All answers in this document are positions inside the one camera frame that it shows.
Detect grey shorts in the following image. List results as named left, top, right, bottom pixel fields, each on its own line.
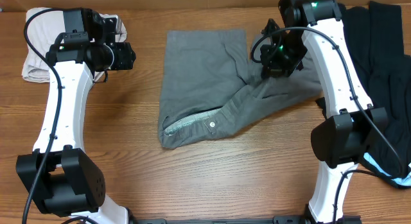
left=158, top=30, right=322, bottom=149

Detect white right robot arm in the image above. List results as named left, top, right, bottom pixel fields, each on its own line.
left=255, top=0, right=388, bottom=223

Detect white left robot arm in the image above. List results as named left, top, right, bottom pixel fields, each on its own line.
left=16, top=8, right=136, bottom=223

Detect beige folded shorts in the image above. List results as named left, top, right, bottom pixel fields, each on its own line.
left=22, top=8, right=110, bottom=88

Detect black garment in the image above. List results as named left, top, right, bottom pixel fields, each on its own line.
left=316, top=1, right=411, bottom=190

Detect light blue garment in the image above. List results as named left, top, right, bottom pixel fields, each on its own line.
left=349, top=116, right=411, bottom=187

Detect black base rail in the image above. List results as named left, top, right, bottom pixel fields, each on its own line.
left=128, top=214, right=363, bottom=224

